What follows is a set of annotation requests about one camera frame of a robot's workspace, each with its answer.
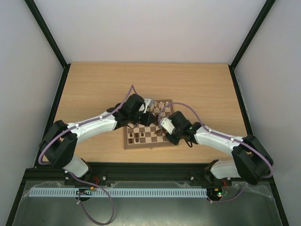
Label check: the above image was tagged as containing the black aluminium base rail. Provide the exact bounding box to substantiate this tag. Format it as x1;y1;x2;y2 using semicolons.
23;161;238;186

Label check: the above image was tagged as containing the row of light chess pieces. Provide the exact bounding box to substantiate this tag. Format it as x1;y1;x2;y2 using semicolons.
151;100;170;113

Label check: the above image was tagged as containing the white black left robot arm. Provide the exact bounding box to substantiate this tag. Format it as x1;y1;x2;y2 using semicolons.
38;94;157;178

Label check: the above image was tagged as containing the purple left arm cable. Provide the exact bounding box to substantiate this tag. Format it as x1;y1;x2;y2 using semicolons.
39;84;137;165

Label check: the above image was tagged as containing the black frame post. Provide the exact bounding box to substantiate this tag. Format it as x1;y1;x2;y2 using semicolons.
24;0;70;69
229;0;277;70

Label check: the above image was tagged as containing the light blue slotted cable duct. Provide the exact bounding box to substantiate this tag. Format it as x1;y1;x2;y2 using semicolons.
29;187;207;198

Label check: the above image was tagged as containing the black frame post right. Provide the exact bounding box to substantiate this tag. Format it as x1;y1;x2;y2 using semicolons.
229;0;277;70

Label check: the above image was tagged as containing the black frame post left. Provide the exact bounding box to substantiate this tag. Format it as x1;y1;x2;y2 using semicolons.
24;0;70;69

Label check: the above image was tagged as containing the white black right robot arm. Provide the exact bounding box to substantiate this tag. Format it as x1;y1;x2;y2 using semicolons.
159;111;274;185

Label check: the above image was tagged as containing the wooden chess board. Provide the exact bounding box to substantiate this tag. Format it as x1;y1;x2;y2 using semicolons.
123;99;175;150

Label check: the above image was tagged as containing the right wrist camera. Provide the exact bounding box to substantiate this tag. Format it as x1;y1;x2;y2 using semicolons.
159;117;175;134

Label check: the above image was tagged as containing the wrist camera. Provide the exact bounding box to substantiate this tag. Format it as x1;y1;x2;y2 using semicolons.
159;117;175;134
139;98;154;112

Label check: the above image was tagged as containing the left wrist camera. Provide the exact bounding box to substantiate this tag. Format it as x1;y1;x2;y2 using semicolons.
139;98;154;112

